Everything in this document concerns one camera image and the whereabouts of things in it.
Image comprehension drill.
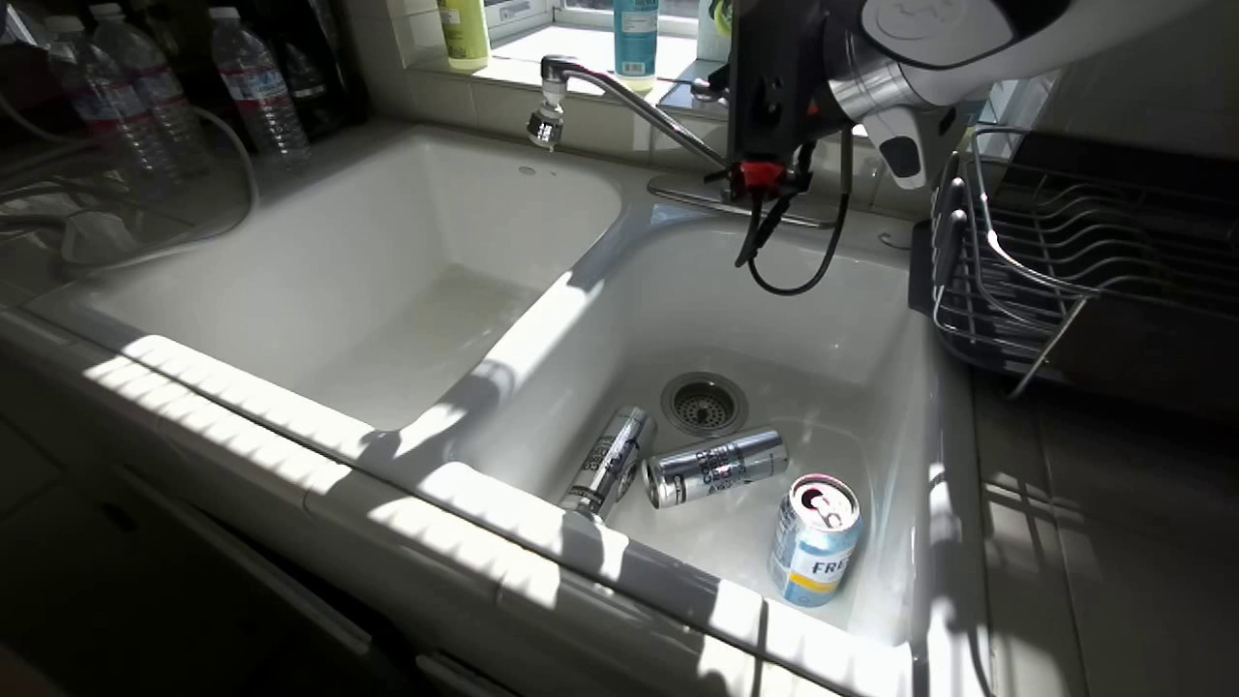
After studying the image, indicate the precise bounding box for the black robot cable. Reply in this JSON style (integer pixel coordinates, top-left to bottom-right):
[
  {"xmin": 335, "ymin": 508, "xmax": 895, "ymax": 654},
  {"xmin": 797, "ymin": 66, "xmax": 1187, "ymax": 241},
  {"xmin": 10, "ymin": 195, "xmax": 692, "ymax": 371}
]
[{"xmin": 732, "ymin": 119, "xmax": 861, "ymax": 299}]

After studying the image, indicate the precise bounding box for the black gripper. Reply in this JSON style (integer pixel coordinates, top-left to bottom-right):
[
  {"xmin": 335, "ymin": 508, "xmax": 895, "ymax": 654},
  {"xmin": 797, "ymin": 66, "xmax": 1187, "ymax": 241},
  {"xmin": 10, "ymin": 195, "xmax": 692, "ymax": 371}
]
[{"xmin": 723, "ymin": 0, "xmax": 856, "ymax": 198}]

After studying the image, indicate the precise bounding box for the black coffee maker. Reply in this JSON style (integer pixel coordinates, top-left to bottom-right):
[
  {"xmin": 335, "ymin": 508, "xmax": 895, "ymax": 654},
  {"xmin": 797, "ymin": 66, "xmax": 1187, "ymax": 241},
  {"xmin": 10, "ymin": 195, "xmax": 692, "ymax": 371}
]
[{"xmin": 150, "ymin": 0, "xmax": 374, "ymax": 140}]

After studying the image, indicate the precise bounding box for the white power cable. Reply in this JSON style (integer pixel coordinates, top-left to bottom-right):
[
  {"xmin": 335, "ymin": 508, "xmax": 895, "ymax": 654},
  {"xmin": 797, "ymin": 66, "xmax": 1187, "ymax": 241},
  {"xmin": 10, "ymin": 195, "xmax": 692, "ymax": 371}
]
[{"xmin": 130, "ymin": 100, "xmax": 265, "ymax": 264}]

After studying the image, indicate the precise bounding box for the yellow-green dish soap bottle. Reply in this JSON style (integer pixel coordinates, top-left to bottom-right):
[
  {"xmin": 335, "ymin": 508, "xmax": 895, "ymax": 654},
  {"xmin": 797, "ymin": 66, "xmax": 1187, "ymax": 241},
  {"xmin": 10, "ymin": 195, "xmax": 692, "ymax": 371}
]
[{"xmin": 435, "ymin": 0, "xmax": 500, "ymax": 79}]

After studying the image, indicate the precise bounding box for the white window frame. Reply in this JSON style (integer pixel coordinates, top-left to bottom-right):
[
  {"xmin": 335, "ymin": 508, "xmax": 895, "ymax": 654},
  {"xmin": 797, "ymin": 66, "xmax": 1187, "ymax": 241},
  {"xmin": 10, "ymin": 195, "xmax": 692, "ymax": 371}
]
[{"xmin": 488, "ymin": 0, "xmax": 709, "ymax": 72}]

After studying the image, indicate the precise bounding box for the dark base cabinet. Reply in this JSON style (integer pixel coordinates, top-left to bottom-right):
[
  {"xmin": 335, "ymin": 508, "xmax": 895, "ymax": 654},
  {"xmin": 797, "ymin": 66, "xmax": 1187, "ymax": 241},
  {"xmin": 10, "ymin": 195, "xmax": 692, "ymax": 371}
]
[{"xmin": 0, "ymin": 322, "xmax": 545, "ymax": 697}]

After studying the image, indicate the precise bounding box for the chrome faucet spout and base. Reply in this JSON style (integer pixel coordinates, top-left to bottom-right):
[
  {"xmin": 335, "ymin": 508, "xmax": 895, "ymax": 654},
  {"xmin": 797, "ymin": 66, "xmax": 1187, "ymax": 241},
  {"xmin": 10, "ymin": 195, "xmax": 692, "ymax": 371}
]
[{"xmin": 522, "ymin": 53, "xmax": 843, "ymax": 237}]

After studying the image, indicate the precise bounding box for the blue and white drink can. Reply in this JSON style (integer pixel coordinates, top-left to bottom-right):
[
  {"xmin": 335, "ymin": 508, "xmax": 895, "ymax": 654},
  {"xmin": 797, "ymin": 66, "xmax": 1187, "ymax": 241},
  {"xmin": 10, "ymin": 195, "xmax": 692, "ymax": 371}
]
[{"xmin": 766, "ymin": 470, "xmax": 870, "ymax": 612}]

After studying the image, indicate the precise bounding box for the wire dish rack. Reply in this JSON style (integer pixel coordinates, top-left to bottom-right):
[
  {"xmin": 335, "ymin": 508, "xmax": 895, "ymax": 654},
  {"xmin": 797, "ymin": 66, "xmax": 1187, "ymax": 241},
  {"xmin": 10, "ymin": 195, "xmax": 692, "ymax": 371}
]
[{"xmin": 908, "ymin": 119, "xmax": 1239, "ymax": 425}]

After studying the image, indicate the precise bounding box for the silver drink can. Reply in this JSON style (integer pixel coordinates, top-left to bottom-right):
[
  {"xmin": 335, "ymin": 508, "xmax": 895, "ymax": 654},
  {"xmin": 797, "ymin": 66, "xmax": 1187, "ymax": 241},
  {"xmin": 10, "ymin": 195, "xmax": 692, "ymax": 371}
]
[
  {"xmin": 553, "ymin": 405, "xmax": 660, "ymax": 526},
  {"xmin": 638, "ymin": 425, "xmax": 796, "ymax": 510}
]

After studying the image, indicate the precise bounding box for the white double basin sink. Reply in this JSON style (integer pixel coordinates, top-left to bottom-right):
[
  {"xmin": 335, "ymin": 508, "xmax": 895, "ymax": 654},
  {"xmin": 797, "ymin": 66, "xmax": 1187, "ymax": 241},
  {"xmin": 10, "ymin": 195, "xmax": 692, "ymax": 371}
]
[{"xmin": 22, "ymin": 119, "xmax": 956, "ymax": 697}]

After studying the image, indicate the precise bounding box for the clear plastic water bottle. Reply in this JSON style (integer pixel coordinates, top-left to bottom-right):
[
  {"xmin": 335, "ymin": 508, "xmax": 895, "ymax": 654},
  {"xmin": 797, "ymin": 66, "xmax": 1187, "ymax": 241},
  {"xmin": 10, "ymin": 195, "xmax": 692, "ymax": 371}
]
[
  {"xmin": 202, "ymin": 6, "xmax": 309, "ymax": 163},
  {"xmin": 37, "ymin": 13, "xmax": 135, "ymax": 177},
  {"xmin": 84, "ymin": 0, "xmax": 202, "ymax": 175}
]

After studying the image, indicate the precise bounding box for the white container green label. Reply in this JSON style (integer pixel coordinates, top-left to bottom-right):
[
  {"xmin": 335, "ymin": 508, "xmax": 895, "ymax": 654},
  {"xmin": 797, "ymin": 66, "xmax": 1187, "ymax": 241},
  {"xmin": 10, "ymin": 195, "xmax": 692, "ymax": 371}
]
[{"xmin": 692, "ymin": 0, "xmax": 736, "ymax": 79}]

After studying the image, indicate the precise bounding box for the blue label pump soap bottle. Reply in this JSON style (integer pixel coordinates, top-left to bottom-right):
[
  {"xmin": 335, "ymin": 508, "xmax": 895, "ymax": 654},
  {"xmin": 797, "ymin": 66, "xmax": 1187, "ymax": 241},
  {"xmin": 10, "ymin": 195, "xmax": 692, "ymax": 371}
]
[{"xmin": 607, "ymin": 0, "xmax": 663, "ymax": 81}]

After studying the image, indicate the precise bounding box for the metal sink drain strainer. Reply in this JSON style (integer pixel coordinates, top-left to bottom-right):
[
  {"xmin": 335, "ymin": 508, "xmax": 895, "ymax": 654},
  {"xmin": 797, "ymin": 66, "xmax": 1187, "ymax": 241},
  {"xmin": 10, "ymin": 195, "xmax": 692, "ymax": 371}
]
[{"xmin": 660, "ymin": 370, "xmax": 752, "ymax": 442}]

